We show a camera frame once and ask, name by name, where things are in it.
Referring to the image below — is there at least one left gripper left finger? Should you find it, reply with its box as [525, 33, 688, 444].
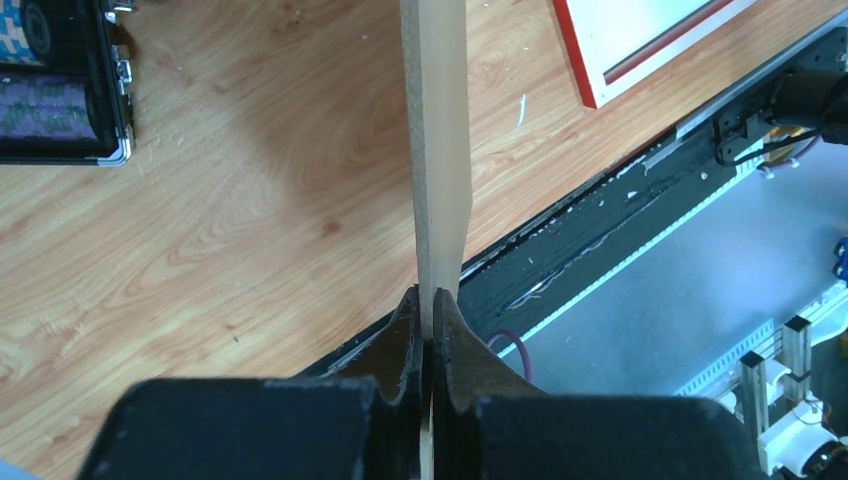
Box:
[79, 288, 423, 479]

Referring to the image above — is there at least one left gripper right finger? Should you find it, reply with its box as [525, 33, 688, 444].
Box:
[432, 289, 763, 479]

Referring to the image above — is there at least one brown backing board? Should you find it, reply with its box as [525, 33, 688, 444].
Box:
[399, 0, 474, 339]

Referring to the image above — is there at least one pink wooden picture frame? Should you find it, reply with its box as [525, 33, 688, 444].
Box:
[552, 0, 755, 109]

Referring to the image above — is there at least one seascape photo print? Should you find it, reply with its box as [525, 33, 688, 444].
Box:
[579, 0, 708, 71]

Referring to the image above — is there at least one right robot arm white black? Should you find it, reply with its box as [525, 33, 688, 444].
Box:
[769, 70, 847, 145]

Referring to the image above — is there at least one purple poker chip roll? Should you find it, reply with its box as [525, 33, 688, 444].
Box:
[1, 71, 98, 141]

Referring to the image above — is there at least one black foam-lined case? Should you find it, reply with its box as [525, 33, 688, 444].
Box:
[1, 0, 136, 167]

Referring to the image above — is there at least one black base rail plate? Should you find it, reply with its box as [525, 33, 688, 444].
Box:
[306, 16, 847, 393]

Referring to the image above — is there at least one aluminium frame rail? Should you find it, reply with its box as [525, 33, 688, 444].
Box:
[674, 282, 847, 399]

